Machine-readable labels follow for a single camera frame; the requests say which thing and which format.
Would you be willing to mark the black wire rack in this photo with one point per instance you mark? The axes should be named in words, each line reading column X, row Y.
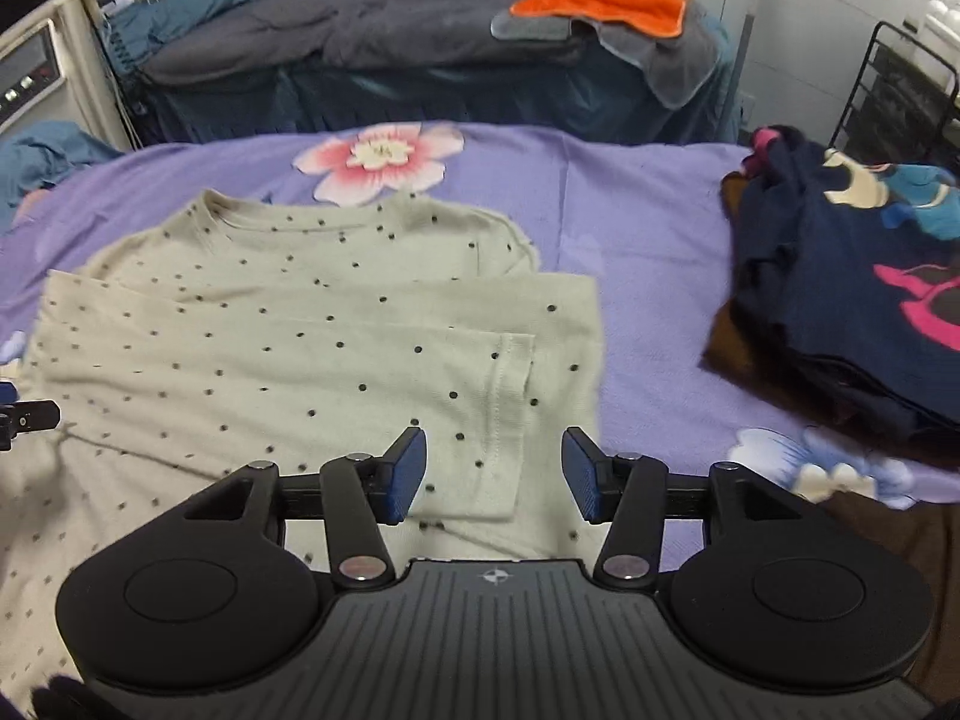
column 903, row 106

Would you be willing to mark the purple floral bed sheet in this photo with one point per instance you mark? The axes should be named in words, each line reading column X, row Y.
column 645, row 224

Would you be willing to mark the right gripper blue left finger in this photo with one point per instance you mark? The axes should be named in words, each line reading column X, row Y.
column 359, row 494

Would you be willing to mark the orange towel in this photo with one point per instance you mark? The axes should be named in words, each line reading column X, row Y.
column 607, row 0

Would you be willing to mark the navy cartoon print folded garment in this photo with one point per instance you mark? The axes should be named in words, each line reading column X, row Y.
column 844, row 292

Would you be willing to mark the grey blanket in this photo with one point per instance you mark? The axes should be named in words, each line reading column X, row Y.
column 668, row 41

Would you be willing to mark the dark brown garment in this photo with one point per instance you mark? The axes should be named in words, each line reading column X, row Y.
column 926, row 536

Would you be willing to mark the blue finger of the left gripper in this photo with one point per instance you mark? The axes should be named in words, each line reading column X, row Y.
column 8, row 393
column 25, row 417

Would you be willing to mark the white appliance with display panel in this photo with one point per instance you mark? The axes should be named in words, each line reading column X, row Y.
column 55, row 67

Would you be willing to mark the blue crumpled cloth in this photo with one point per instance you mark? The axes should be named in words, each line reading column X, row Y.
column 41, row 157

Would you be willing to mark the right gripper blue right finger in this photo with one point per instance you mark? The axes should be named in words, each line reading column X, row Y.
column 630, row 497

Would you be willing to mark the beige polka dot shirt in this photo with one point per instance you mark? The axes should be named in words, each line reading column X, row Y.
column 236, row 332

